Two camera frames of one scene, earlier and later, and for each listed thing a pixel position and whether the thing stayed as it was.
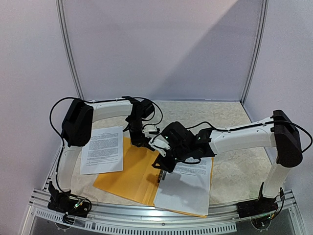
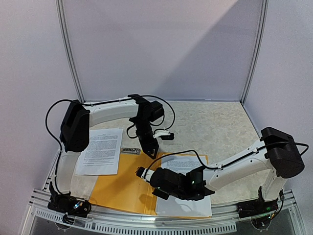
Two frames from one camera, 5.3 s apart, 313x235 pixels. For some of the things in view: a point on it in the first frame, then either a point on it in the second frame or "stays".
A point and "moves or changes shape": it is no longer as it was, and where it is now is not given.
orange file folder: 139,179 moves or changes shape
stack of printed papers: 104,152 stays
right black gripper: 165,161 -> 155,181
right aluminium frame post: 258,50 stays
